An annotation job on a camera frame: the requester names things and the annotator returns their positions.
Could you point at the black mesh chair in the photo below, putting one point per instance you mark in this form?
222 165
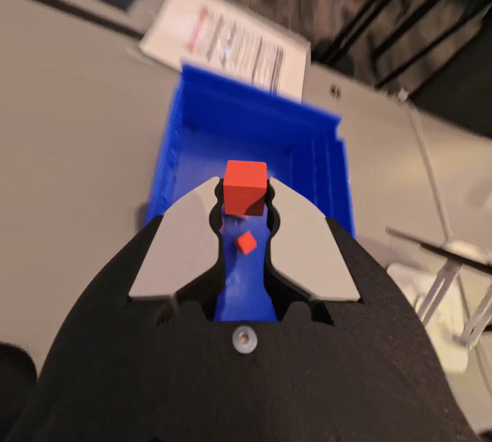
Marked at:
15 384

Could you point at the red wooden cube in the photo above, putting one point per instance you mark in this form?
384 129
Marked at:
246 243
244 184

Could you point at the blue plastic bin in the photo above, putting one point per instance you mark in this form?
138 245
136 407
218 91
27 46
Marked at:
250 130

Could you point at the laminated paper sheet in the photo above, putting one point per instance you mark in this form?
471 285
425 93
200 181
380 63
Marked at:
176 23

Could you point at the black desk grommet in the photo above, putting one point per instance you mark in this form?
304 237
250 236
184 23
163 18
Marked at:
336 92

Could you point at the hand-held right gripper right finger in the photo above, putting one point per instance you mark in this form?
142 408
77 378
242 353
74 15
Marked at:
311 253

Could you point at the black desk frame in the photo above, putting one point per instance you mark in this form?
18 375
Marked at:
422 15

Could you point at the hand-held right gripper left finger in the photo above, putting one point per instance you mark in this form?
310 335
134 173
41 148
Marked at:
176 253

